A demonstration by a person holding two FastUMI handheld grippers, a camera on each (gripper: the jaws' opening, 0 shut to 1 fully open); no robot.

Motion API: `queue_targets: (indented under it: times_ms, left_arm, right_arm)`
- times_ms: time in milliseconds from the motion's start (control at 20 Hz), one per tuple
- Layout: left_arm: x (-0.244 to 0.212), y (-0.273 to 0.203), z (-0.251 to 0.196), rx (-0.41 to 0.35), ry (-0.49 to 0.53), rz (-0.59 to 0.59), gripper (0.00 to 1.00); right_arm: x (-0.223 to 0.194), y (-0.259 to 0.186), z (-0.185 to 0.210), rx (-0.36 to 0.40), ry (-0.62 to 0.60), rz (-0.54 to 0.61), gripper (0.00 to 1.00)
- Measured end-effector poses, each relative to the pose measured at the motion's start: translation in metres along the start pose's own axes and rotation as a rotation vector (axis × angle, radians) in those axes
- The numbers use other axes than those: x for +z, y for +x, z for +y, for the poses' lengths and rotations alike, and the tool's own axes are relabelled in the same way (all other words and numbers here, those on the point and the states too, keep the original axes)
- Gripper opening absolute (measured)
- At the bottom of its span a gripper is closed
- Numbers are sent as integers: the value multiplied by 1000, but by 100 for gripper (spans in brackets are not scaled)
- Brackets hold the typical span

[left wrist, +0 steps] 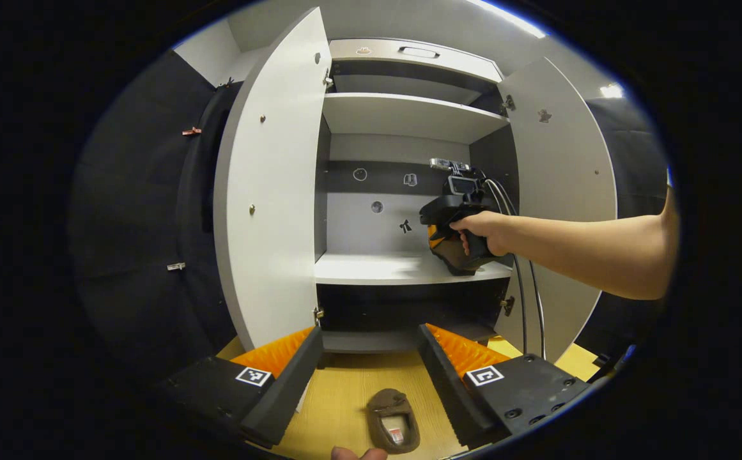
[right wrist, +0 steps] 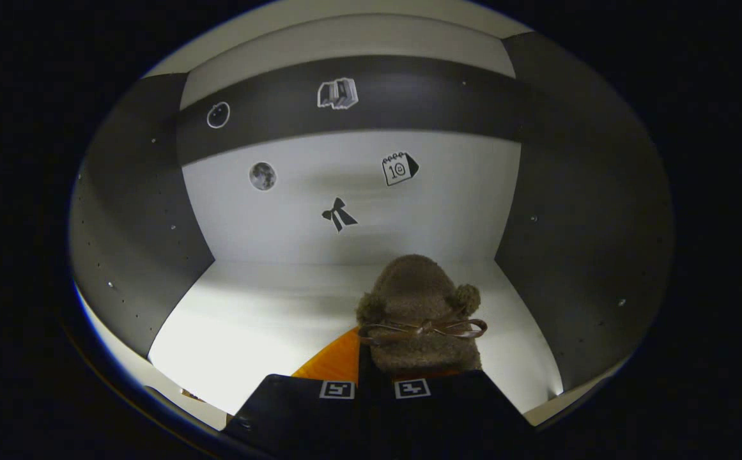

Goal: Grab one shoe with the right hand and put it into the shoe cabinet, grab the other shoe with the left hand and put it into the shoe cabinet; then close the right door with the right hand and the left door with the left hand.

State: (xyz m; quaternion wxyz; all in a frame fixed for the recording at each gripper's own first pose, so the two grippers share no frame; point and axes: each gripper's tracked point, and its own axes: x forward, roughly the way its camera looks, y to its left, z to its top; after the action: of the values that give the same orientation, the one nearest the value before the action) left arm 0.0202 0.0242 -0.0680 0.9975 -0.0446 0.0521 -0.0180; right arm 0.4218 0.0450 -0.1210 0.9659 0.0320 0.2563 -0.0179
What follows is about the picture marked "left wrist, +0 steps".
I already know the white cabinet shelf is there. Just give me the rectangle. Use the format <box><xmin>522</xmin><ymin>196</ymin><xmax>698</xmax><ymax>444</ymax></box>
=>
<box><xmin>315</xmin><ymin>250</ymin><xmax>513</xmax><ymax>286</ymax></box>
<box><xmin>323</xmin><ymin>93</ymin><xmax>511</xmax><ymax>144</ymax></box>

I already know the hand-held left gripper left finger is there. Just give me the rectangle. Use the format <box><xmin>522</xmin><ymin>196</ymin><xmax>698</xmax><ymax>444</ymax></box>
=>
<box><xmin>160</xmin><ymin>326</ymin><xmax>325</xmax><ymax>449</ymax></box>

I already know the white shoe cabinet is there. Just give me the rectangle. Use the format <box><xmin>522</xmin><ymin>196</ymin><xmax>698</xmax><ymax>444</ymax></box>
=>
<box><xmin>213</xmin><ymin>6</ymin><xmax>619</xmax><ymax>362</ymax></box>

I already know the beige cabinet drawer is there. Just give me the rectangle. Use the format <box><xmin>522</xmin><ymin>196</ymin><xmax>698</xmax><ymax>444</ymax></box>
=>
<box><xmin>329</xmin><ymin>38</ymin><xmax>504</xmax><ymax>84</ymax></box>

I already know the white cabinet door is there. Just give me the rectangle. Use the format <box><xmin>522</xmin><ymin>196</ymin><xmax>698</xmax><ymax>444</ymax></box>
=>
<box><xmin>495</xmin><ymin>57</ymin><xmax>619</xmax><ymax>362</ymax></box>
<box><xmin>213</xmin><ymin>6</ymin><xmax>333</xmax><ymax>352</ymax></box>

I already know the black backdrop cloth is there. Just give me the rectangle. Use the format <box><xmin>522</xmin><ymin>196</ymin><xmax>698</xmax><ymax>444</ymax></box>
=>
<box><xmin>70</xmin><ymin>51</ymin><xmax>243</xmax><ymax>384</ymax></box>
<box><xmin>575</xmin><ymin>96</ymin><xmax>669</xmax><ymax>358</ymax></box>

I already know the thin grey cable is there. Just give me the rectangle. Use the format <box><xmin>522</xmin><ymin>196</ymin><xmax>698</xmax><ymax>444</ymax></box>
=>
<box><xmin>492</xmin><ymin>180</ymin><xmax>547</xmax><ymax>360</ymax></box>
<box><xmin>486</xmin><ymin>179</ymin><xmax>528</xmax><ymax>355</ymax></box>

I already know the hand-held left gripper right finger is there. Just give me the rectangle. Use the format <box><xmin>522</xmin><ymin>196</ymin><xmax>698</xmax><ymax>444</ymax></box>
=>
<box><xmin>417</xmin><ymin>323</ymin><xmax>592</xmax><ymax>450</ymax></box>

